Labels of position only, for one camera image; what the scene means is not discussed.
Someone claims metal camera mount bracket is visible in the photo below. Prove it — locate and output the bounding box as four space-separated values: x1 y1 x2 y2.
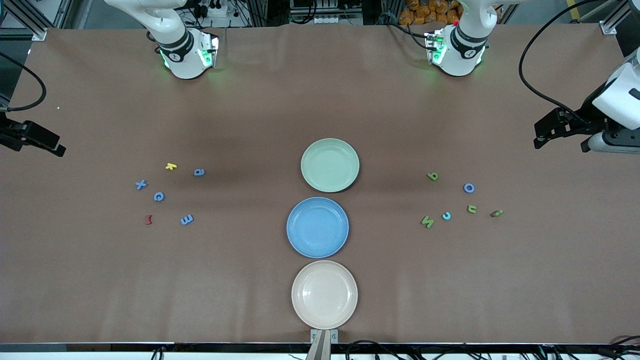
310 329 339 360

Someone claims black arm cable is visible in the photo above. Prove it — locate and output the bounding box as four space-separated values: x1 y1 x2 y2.
0 52 47 112
518 0 621 126

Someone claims black table edge rail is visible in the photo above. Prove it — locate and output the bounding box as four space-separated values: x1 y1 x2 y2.
0 342 640 360

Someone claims blue plate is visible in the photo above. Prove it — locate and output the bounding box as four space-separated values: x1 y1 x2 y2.
286 197 350 259

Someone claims green plate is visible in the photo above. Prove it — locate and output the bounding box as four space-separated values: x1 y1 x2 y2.
300 138 360 193

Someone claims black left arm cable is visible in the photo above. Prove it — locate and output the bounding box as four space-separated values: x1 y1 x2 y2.
518 0 621 126

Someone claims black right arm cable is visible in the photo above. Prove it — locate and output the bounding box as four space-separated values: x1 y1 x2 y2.
0 52 47 112

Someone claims beige plate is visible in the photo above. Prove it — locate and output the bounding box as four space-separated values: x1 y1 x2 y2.
291 260 359 330

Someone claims bag of orange items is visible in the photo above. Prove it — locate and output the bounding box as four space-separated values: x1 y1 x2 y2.
398 0 463 27

